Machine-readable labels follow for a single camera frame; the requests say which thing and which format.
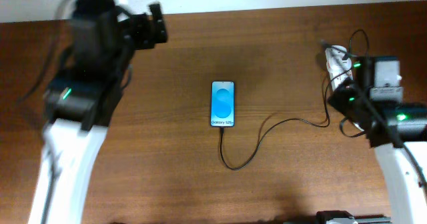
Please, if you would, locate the blue Galaxy smartphone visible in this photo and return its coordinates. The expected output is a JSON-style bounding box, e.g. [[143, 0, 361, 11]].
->
[[210, 81, 235, 127]]

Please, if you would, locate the black USB charging cable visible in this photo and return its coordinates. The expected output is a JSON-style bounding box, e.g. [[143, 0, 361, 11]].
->
[[218, 29, 370, 171]]

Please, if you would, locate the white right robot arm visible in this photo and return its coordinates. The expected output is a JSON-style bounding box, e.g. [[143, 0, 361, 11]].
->
[[328, 57, 426, 223]]

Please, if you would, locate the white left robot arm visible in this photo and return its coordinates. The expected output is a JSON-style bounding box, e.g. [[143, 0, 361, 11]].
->
[[29, 0, 167, 223]]

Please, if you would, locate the white USB charger adapter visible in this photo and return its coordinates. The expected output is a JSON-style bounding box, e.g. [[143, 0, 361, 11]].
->
[[326, 57, 352, 73]]

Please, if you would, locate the white power strip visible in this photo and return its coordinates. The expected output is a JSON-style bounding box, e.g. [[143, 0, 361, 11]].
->
[[325, 45, 353, 91]]

